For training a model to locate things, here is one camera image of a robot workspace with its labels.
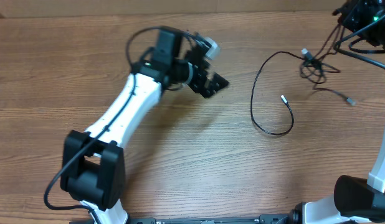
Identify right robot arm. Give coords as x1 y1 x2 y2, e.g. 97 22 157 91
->
279 1 385 223

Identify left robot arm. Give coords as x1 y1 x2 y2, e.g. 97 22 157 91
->
54 26 229 223

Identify black cable long tail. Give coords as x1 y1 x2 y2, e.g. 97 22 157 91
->
249 51 303 136

